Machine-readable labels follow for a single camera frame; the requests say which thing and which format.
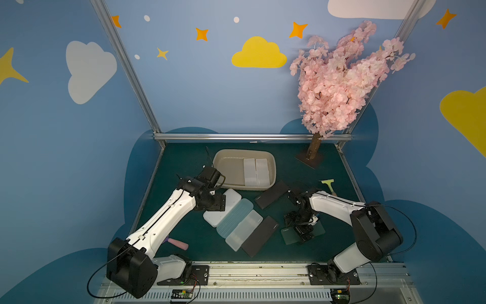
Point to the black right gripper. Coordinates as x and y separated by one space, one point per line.
302 230

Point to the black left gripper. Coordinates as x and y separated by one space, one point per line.
214 203

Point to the green translucent pencil case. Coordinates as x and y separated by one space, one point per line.
290 235

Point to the dark grey pencil case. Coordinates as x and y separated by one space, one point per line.
272 194
260 236

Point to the frosted clear wide pencil case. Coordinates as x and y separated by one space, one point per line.
244 229

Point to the frosted clear slim pencil case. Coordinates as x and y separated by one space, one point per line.
250 173

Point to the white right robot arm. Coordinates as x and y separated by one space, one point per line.
375 233

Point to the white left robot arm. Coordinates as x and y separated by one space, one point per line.
131 264

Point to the white rounded pencil case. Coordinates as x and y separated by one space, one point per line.
232 198

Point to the light teal ribbed pencil case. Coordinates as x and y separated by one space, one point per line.
234 218

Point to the beige storage box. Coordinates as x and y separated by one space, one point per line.
229 162

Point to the purple toy shovel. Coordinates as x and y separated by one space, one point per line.
176 243

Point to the aluminium back crossbar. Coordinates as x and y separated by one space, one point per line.
232 137

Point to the right controller board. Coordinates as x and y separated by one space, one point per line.
340 296

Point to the controller board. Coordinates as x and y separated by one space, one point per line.
183 296
340 296

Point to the left controller board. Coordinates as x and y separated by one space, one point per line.
183 296

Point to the pink cherry blossom tree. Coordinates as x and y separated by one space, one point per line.
334 83

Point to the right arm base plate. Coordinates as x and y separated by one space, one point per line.
320 274

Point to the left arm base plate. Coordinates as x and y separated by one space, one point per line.
193 275

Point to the aluminium front rail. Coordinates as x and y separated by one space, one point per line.
278 282

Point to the left aluminium frame post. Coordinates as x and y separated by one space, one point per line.
103 14

